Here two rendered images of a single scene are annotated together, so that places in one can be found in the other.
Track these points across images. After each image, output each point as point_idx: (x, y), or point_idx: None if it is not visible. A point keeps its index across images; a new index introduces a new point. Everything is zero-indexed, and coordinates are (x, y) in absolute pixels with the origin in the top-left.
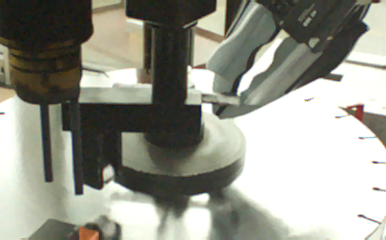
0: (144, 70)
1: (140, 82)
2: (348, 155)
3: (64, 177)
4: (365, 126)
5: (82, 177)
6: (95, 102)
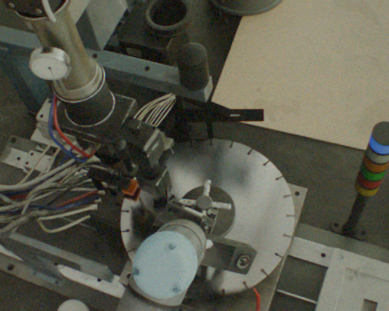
0: (287, 194)
1: (273, 194)
2: (206, 281)
3: (181, 179)
4: None
5: (119, 181)
6: None
